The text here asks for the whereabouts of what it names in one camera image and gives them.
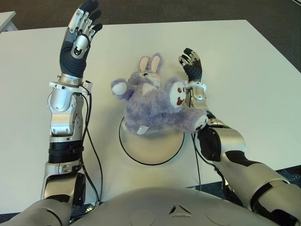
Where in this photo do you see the dark sneaker shoe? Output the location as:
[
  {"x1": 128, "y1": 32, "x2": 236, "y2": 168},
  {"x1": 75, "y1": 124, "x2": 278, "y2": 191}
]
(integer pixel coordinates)
[{"x1": 279, "y1": 167, "x2": 301, "y2": 184}]

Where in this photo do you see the silver robot torso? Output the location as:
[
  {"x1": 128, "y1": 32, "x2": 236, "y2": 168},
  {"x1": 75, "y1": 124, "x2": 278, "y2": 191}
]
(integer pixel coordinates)
[{"x1": 70, "y1": 187, "x2": 283, "y2": 226}]

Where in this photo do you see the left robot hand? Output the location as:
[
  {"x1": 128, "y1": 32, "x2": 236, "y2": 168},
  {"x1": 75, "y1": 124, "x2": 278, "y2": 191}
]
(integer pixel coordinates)
[{"x1": 58, "y1": 0, "x2": 103, "y2": 80}]

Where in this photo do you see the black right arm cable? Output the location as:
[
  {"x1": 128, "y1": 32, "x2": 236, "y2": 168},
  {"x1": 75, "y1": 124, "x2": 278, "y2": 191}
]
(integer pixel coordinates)
[{"x1": 184, "y1": 87, "x2": 204, "y2": 193}]

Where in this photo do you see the table foot caster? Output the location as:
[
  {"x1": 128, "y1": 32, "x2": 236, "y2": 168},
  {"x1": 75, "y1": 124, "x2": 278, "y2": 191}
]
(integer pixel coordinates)
[{"x1": 86, "y1": 202, "x2": 98, "y2": 214}]

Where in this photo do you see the grey side desk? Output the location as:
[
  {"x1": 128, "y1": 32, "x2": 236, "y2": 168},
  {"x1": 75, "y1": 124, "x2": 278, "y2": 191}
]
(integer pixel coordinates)
[{"x1": 0, "y1": 11, "x2": 18, "y2": 33}]

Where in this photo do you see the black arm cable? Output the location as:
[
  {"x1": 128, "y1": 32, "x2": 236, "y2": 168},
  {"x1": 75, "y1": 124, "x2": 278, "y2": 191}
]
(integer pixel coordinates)
[
  {"x1": 81, "y1": 92, "x2": 104, "y2": 206},
  {"x1": 184, "y1": 87, "x2": 204, "y2": 193}
]

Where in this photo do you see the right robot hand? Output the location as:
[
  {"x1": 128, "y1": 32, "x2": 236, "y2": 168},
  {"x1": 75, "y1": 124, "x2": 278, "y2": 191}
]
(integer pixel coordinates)
[{"x1": 178, "y1": 48, "x2": 204, "y2": 82}]

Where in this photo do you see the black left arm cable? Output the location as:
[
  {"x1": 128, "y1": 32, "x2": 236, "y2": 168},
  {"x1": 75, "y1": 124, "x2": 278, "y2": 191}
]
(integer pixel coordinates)
[{"x1": 81, "y1": 92, "x2": 104, "y2": 206}]

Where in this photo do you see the purple plush bunny doll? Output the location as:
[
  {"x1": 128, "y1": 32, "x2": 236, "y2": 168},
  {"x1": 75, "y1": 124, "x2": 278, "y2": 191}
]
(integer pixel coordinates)
[{"x1": 110, "y1": 53, "x2": 209, "y2": 136}]

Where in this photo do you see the white plate black rim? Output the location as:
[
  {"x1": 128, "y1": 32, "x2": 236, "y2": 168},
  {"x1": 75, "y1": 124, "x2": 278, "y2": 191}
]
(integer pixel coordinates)
[{"x1": 119, "y1": 116, "x2": 185, "y2": 165}]

